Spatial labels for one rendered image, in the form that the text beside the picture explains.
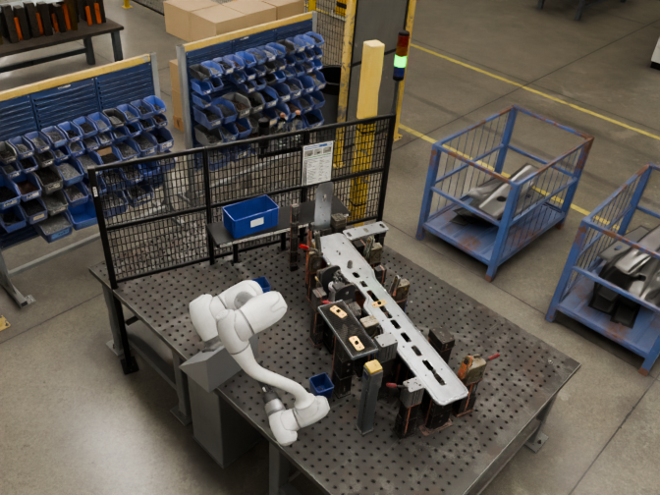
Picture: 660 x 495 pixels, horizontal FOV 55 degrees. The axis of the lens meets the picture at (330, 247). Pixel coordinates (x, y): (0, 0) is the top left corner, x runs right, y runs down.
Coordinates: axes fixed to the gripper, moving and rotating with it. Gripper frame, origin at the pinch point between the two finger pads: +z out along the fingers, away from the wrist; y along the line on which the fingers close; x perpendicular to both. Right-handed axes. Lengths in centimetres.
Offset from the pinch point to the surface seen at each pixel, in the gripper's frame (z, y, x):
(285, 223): 86, 57, 39
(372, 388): -36, -6, 46
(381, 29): 289, 206, 194
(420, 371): -37, 11, 70
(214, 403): -1.6, 32.5, -34.8
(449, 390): -51, 8, 78
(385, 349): -21, 4, 60
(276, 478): -50, 45, -22
